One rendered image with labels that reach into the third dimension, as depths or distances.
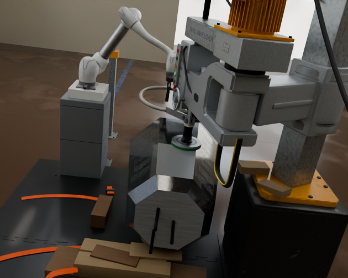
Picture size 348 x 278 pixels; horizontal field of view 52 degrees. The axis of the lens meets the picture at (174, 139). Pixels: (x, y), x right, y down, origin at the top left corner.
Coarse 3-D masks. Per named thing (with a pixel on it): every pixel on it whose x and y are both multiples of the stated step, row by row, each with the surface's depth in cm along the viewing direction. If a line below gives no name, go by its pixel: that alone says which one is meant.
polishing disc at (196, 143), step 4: (176, 136) 263; (180, 136) 264; (172, 140) 256; (176, 140) 256; (180, 140) 257; (192, 140) 260; (196, 140) 261; (176, 144) 251; (180, 144) 251; (184, 144) 252; (188, 144) 253; (192, 144) 254; (196, 144) 255; (200, 144) 255; (188, 148) 249; (192, 148) 250
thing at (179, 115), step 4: (168, 108) 282; (180, 108) 290; (168, 112) 282; (172, 112) 272; (176, 112) 262; (180, 112) 253; (176, 116) 262; (180, 116) 252; (184, 116) 243; (184, 120) 243; (192, 120) 227; (196, 120) 229; (192, 124) 227
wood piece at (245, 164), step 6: (240, 162) 241; (246, 162) 242; (252, 162) 243; (258, 162) 244; (264, 162) 246; (240, 168) 237; (246, 168) 236; (252, 168) 236; (258, 168) 237; (264, 168) 237; (264, 174) 239
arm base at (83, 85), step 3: (78, 84) 333; (81, 84) 331; (84, 84) 329; (87, 84) 330; (90, 84) 331; (93, 84) 334; (96, 84) 342; (78, 87) 329; (81, 87) 330; (84, 87) 330; (87, 87) 330; (90, 87) 331; (93, 87) 332
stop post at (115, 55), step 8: (112, 56) 413; (112, 64) 418; (112, 72) 422; (112, 80) 426; (112, 88) 430; (112, 96) 434; (112, 104) 438; (112, 112) 442; (112, 120) 447; (112, 128) 455; (112, 136) 454
